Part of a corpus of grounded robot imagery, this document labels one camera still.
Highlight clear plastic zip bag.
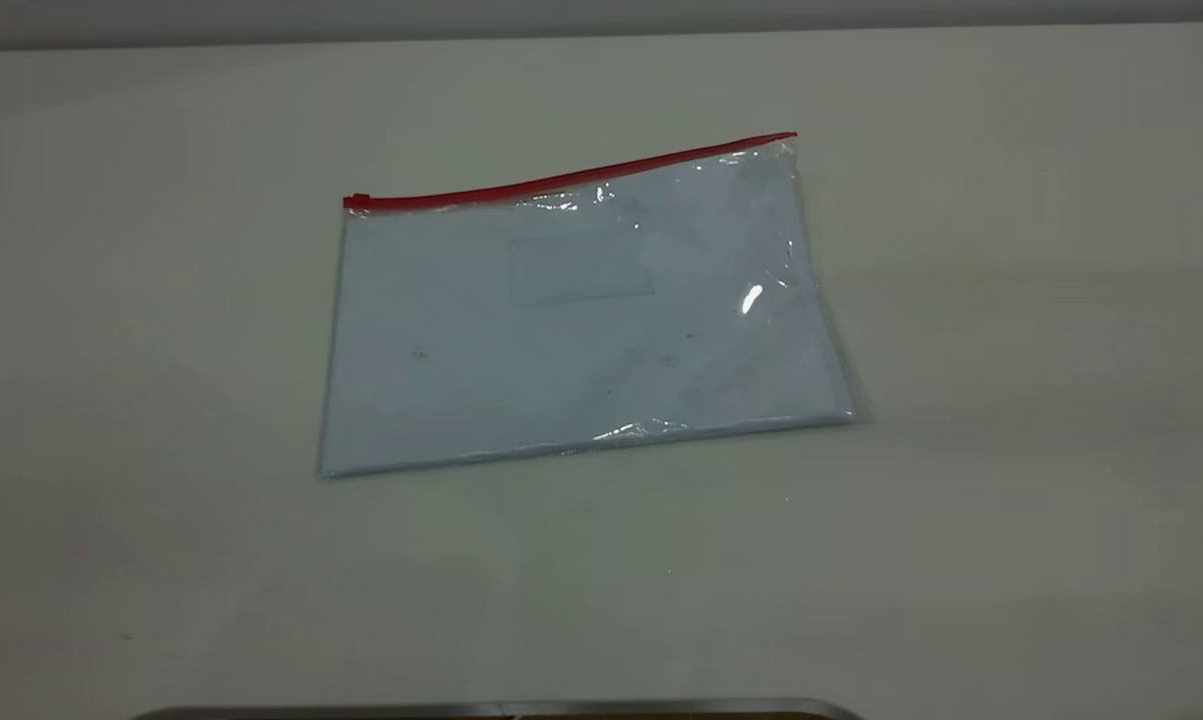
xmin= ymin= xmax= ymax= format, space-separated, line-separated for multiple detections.
xmin=317 ymin=130 xmax=868 ymax=482

